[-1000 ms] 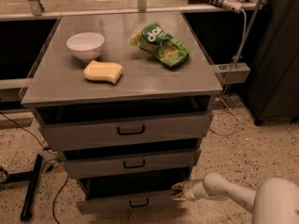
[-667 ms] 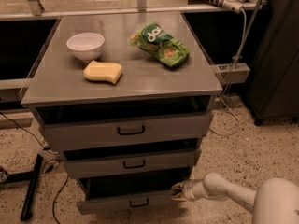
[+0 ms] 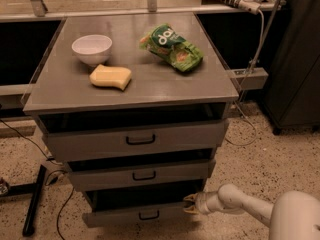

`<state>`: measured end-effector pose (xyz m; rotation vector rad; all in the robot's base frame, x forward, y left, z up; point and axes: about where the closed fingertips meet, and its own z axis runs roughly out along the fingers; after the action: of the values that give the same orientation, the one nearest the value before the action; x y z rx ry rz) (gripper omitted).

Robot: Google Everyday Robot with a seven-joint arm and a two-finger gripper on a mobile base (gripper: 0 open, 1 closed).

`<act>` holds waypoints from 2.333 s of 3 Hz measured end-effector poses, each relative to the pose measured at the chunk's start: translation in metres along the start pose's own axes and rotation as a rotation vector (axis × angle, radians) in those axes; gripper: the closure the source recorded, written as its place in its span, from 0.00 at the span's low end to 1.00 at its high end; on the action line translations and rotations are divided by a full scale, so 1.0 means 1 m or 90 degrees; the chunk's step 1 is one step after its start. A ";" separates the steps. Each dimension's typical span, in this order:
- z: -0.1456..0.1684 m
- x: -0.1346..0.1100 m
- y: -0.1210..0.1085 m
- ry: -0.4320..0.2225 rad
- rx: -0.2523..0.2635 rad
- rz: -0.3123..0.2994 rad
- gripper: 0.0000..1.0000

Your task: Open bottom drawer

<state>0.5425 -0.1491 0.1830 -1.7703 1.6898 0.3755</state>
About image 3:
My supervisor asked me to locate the grey middle drawer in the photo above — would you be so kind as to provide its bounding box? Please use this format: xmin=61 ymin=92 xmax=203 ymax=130
xmin=69 ymin=159 xmax=215 ymax=192

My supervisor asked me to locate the grey top drawer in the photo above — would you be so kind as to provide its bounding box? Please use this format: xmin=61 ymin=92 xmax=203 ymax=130
xmin=43 ymin=120 xmax=228 ymax=162

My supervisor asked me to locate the white cable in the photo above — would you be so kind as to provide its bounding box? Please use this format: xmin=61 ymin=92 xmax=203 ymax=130
xmin=224 ymin=9 xmax=266 ymax=147

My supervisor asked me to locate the white bowl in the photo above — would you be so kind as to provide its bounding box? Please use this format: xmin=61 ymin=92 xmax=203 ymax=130
xmin=71 ymin=34 xmax=113 ymax=67

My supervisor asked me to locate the white power strip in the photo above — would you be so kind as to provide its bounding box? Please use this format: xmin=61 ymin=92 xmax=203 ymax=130
xmin=215 ymin=0 xmax=260 ymax=15

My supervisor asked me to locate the grey drawer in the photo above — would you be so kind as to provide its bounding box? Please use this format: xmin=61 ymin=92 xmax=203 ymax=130
xmin=69 ymin=159 xmax=215 ymax=192
xmin=43 ymin=120 xmax=228 ymax=162
xmin=82 ymin=180 xmax=204 ymax=227

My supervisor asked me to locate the black floor cable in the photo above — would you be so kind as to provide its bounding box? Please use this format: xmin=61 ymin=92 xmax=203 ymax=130
xmin=0 ymin=117 xmax=76 ymax=240

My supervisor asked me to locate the grey bottom drawer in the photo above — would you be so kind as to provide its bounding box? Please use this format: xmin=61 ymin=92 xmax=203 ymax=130
xmin=82 ymin=180 xmax=204 ymax=227

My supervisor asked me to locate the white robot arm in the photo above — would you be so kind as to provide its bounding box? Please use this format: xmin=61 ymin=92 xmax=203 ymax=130
xmin=183 ymin=184 xmax=320 ymax=240

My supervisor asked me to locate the grey drawer cabinet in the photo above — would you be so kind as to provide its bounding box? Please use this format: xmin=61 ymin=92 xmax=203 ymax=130
xmin=22 ymin=12 xmax=240 ymax=202

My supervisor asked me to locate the green chip bag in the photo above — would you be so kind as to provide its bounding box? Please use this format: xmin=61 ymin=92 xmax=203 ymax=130
xmin=139 ymin=23 xmax=203 ymax=73

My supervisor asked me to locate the yellow sponge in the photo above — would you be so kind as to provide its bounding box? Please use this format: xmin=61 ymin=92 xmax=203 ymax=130
xmin=89 ymin=65 xmax=132 ymax=91

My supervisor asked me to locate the grey metal side bracket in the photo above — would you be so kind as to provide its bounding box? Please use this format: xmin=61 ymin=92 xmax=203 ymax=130
xmin=227 ymin=68 xmax=268 ymax=92

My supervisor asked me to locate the black metal stand leg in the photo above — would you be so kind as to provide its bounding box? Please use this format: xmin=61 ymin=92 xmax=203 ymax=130
xmin=0 ymin=165 xmax=47 ymax=237

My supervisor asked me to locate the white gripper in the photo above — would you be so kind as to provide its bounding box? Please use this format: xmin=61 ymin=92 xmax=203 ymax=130
xmin=183 ymin=191 xmax=220 ymax=215

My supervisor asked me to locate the dark cabinet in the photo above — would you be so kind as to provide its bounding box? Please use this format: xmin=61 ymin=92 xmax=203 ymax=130
xmin=261 ymin=0 xmax=320 ymax=135

